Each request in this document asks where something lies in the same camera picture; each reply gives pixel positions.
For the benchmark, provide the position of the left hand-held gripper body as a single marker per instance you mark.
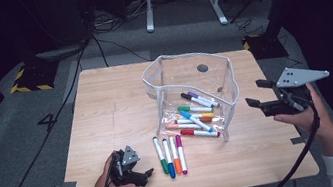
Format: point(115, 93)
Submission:
point(123, 176)

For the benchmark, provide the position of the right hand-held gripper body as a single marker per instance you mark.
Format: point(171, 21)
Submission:
point(297, 78)

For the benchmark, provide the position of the yellow marker pen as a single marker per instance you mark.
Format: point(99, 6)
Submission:
point(207, 115)

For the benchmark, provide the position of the brown marker pen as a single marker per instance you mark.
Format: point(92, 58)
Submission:
point(206, 119)

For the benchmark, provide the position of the pink marker pen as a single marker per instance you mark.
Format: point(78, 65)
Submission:
point(173, 127)

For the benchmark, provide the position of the red marker pen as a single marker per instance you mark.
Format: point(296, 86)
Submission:
point(187, 132)

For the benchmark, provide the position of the light blue marker pen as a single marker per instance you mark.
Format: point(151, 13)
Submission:
point(186, 114)

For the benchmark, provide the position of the black marker pen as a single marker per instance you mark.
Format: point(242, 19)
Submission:
point(185, 96)

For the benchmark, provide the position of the light green marker pen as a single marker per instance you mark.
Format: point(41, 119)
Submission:
point(183, 108)

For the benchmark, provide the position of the clear plastic pouch white trim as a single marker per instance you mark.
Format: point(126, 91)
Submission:
point(169, 103)

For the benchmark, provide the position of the person's right hand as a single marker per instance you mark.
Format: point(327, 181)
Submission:
point(317, 122)

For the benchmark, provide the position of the dark green marker pen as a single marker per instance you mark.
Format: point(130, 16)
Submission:
point(160, 155)

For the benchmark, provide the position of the dark blue marker pen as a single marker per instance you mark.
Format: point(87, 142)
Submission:
point(168, 157)

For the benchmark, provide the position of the orange marker pen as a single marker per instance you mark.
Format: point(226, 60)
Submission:
point(175, 154)

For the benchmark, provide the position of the magenta marker pen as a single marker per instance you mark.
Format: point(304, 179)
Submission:
point(181, 154)

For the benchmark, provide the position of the grey tape strip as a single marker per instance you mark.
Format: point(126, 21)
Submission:
point(67, 185)
point(298, 141)

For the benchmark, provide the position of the grey stand base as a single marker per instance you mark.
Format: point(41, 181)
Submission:
point(60, 53)

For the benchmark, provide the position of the black base plate yellow corner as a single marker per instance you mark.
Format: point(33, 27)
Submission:
point(268, 47)

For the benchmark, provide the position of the black yellow striped base plate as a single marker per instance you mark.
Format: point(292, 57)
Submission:
point(37, 77)

